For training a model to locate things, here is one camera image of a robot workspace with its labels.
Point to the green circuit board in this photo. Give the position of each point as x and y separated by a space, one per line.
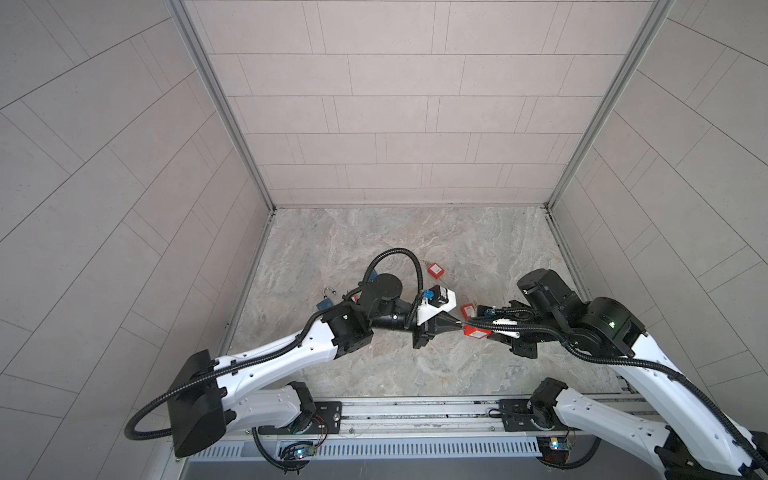
555 449
298 451

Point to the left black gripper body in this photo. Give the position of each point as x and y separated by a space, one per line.
418 336

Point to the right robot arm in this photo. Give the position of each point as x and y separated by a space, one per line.
694 438

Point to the left green circuit board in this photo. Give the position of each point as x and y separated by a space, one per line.
298 451

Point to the white slotted cable duct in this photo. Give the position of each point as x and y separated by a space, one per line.
428 448

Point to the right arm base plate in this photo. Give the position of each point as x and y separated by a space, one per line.
518 415

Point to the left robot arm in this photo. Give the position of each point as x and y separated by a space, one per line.
388 302

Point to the aluminium mounting rail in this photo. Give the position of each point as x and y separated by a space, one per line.
420 417

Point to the right green circuit board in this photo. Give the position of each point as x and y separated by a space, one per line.
555 449

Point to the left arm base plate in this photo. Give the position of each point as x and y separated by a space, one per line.
326 420

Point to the large blue padlock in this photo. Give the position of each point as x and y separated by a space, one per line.
328 300

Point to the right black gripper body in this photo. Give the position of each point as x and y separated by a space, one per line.
525 334

